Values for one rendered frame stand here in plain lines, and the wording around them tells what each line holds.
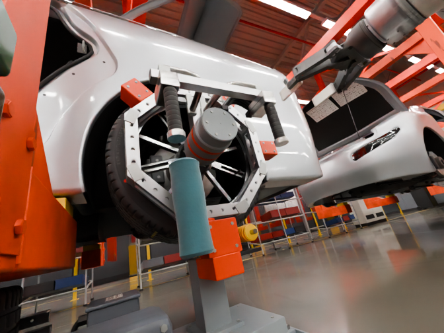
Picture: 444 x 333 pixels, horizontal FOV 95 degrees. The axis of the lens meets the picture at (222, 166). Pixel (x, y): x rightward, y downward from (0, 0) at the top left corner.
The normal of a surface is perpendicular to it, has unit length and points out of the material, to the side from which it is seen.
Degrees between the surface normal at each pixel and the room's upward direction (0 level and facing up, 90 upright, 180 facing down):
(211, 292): 90
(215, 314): 90
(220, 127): 90
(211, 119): 90
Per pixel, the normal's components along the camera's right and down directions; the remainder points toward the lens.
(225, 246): 0.43, -0.40
